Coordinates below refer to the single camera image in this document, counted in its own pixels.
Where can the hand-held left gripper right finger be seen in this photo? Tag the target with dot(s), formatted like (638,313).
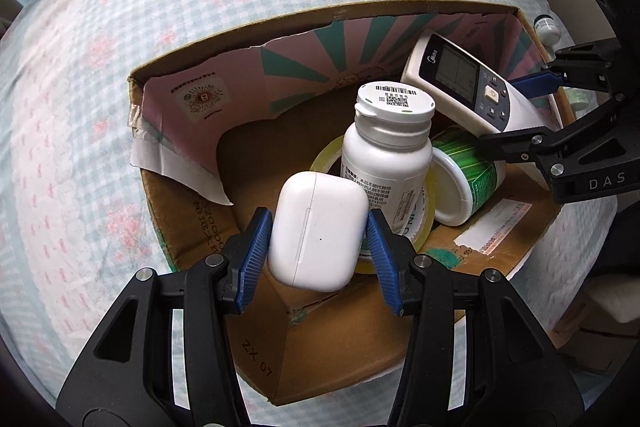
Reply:
(384,257)

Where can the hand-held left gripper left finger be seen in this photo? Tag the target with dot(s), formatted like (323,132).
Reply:
(252,257)

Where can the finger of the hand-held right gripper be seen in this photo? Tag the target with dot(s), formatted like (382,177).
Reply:
(535,83)
(510,146)

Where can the green label white jar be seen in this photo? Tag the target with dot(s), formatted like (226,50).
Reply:
(465,177)

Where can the white earbuds case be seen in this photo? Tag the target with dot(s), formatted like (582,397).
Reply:
(315,232)

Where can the white remote control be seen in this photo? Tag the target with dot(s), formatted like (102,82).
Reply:
(460,72)

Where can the white pill bottle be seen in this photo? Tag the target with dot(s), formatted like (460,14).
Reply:
(385,167)

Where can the cardboard box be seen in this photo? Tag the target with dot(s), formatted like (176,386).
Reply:
(350,342)

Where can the clear yellowish tape roll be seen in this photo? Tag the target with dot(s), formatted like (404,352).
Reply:
(325,159)

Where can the small pale green container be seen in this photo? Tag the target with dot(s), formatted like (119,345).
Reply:
(578,97)

